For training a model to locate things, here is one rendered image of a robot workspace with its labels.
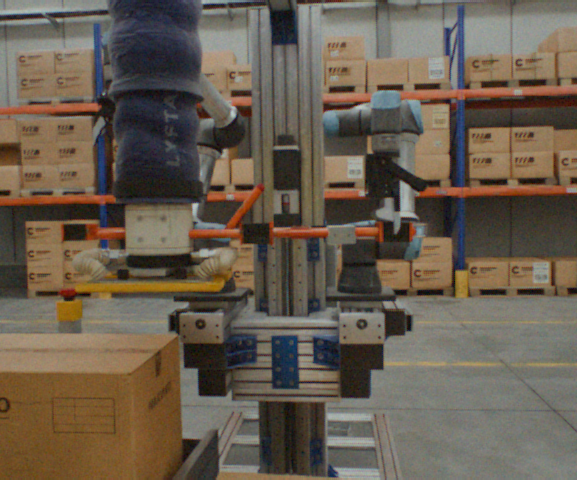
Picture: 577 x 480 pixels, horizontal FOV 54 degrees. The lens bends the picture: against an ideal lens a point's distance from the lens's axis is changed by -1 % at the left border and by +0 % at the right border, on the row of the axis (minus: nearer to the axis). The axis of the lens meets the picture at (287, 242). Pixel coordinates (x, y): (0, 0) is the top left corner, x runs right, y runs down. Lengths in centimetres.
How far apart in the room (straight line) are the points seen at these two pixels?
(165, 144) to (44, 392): 64
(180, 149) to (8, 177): 860
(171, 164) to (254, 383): 85
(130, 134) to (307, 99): 83
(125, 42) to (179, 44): 12
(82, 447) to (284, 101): 129
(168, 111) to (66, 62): 829
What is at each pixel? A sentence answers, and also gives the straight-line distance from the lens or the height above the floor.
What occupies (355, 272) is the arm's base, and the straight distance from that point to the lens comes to 185.
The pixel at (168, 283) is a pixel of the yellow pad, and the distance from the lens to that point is 135.
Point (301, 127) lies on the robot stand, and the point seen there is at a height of 160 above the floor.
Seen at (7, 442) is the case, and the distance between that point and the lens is 154.
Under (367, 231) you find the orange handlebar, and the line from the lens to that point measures 144.
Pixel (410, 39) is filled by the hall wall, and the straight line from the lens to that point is 1026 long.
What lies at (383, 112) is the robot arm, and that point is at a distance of 147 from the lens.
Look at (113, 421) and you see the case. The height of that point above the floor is 83.
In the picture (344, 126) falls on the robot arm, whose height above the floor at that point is 154.
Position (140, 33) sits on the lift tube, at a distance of 144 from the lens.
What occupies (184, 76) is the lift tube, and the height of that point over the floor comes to 164.
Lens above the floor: 131
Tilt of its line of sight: 3 degrees down
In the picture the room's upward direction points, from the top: 1 degrees counter-clockwise
